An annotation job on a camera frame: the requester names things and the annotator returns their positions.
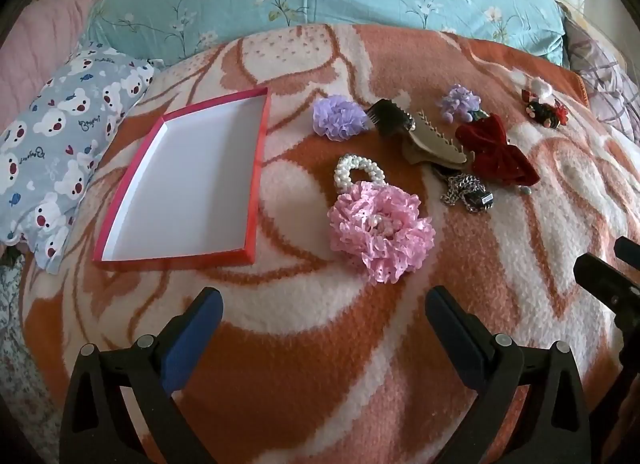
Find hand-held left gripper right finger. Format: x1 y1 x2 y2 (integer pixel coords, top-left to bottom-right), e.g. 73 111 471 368
425 286 593 464

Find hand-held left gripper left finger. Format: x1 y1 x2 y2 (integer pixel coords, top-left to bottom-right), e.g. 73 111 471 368
59 287 224 464

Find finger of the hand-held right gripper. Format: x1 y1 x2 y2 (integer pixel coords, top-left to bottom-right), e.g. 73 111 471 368
573 253 640 317
614 236 640 262

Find pink lace scrunchie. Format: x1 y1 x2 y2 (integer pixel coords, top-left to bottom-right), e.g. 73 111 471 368
327 181 436 285

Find red shallow cardboard box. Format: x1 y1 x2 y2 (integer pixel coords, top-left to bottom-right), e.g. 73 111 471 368
93 87 272 266

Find red velvet bow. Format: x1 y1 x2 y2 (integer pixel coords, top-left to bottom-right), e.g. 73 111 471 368
455 113 542 187

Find beige hair claw clip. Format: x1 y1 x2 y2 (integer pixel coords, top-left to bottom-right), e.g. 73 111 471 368
402 109 468 167

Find black comb hair clip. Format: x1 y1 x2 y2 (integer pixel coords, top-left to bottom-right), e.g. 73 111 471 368
367 98 417 139

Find purple chiffon scrunchie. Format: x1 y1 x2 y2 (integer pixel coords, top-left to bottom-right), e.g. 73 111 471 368
313 94 371 138

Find orange and white fleece blanket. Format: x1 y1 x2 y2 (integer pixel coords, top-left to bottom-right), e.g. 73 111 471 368
20 23 640 464

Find red and white festive hair clip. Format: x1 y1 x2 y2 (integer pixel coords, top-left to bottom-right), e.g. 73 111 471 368
521 77 571 128

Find purple plaid cloth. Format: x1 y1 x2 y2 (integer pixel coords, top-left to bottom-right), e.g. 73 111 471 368
562 3 640 146

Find small purple flower hair clip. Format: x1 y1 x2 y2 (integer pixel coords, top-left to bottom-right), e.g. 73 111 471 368
439 84 488 123

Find grey bear print pillow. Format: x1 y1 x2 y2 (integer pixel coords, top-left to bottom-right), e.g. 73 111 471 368
0 42 156 276

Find pink quilted cover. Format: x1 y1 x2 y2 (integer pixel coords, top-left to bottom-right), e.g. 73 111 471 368
0 0 118 121

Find silver chain necklace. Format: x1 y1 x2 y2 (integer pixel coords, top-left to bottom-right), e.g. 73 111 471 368
433 164 496 215

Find white pearl bracelet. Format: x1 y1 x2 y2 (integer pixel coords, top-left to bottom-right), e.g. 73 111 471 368
334 154 387 195

